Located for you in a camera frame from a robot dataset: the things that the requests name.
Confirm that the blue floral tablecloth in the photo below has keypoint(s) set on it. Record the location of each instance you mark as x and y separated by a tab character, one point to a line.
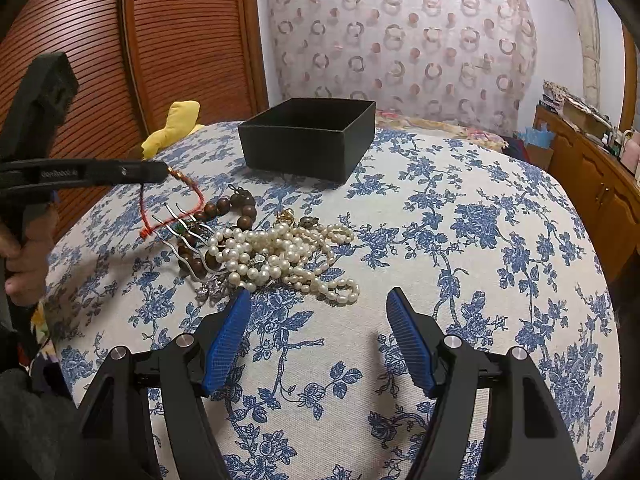
489	246

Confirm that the wooden louvered wardrobe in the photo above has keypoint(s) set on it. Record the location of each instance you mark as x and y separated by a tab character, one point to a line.
133	59

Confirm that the blue gift bag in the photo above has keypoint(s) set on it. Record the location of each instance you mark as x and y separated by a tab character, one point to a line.
537	146

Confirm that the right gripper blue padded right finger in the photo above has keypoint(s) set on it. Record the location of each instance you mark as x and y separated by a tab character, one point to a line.
525	435

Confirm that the pink thermos jug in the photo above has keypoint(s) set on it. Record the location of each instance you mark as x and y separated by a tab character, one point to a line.
629	156

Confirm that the black square jewelry box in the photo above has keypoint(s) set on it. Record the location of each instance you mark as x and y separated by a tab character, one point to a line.
321	138

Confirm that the small dark metal brooch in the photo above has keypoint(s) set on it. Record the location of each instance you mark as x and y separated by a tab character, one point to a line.
308	222

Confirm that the yellow plush toy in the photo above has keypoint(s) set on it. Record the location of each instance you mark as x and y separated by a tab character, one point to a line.
181	121

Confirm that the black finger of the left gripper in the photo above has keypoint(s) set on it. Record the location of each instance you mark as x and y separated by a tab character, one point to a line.
142	171

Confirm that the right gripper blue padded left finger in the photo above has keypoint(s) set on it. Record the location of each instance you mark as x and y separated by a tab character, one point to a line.
113	435

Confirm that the person's left hand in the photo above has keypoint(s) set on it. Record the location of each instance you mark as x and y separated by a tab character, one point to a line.
27	261

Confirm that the wooden sideboard cabinet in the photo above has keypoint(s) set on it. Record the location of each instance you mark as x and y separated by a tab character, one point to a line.
600	188

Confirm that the silver wavy hair fork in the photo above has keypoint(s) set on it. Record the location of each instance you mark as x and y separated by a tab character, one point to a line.
186	240

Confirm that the pink circle patterned curtain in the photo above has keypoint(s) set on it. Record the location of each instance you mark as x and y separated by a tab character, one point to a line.
467	62

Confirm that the beige side curtain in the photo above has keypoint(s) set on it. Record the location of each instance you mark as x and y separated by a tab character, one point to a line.
587	20

